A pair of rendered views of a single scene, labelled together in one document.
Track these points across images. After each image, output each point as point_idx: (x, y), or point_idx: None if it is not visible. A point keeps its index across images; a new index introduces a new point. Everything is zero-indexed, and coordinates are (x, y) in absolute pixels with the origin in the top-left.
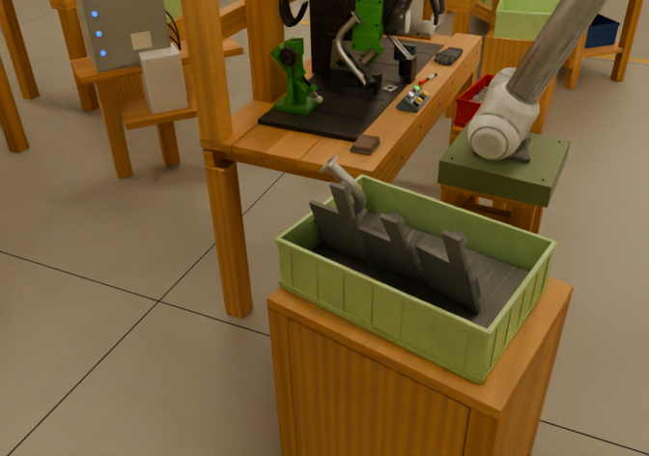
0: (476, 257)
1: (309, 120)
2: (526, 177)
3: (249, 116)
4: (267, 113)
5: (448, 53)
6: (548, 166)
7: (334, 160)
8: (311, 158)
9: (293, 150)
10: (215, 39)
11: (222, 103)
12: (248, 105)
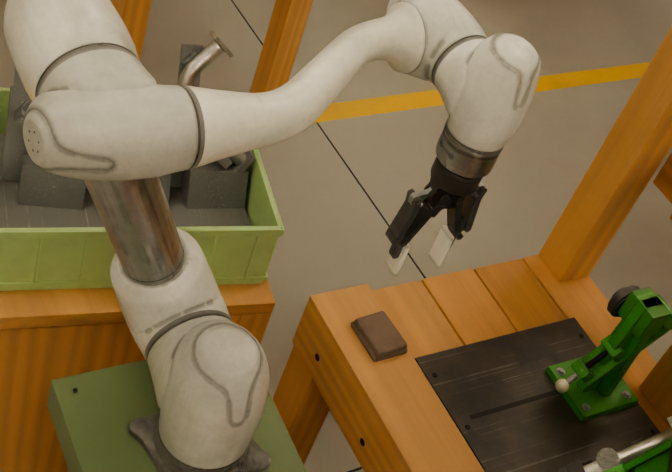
0: (19, 114)
1: (523, 360)
2: (101, 382)
3: (605, 333)
4: (587, 338)
5: None
6: (93, 438)
7: (212, 35)
8: (412, 290)
9: (453, 294)
10: (622, 147)
11: (573, 225)
12: (647, 358)
